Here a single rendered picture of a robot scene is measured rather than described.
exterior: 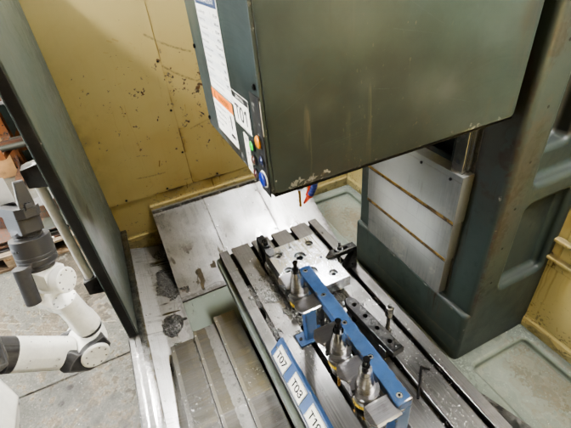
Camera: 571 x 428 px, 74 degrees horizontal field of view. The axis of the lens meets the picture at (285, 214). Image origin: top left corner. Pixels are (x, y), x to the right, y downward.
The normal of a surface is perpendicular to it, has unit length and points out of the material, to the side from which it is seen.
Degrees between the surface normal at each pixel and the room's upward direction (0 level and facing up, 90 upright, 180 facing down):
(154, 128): 90
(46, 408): 0
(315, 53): 90
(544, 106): 90
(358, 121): 90
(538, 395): 0
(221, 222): 27
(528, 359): 0
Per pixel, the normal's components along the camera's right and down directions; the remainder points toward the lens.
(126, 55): 0.43, 0.50
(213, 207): 0.09, -0.53
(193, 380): -0.15, -0.87
